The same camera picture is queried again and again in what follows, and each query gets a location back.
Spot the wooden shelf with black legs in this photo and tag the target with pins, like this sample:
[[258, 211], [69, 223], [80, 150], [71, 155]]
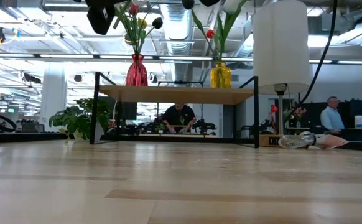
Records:
[[174, 95]]

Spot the red balloon figure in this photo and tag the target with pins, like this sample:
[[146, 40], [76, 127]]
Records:
[[273, 108]]

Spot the white wipes canister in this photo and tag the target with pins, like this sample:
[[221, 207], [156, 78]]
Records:
[[359, 122]]

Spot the yellow glass vase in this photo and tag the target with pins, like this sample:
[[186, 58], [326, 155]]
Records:
[[220, 76]]

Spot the green leafy sprig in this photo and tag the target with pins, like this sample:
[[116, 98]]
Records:
[[75, 119]]

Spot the black computer monitor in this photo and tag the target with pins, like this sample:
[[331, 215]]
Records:
[[128, 110]]

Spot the white blossom artificial spray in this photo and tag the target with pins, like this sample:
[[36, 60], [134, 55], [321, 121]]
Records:
[[128, 25]]

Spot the pink flower bouquet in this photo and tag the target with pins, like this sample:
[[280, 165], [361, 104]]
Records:
[[297, 111]]

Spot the white shade table lamp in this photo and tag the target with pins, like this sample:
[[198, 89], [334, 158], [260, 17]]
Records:
[[280, 46]]

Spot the clear crumpled plastic wrapper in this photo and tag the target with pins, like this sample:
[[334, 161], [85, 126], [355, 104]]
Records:
[[330, 141]]

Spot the red glass vase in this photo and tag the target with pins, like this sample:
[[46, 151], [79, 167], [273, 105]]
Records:
[[137, 74]]

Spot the person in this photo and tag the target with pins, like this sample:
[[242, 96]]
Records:
[[331, 117], [179, 116]]

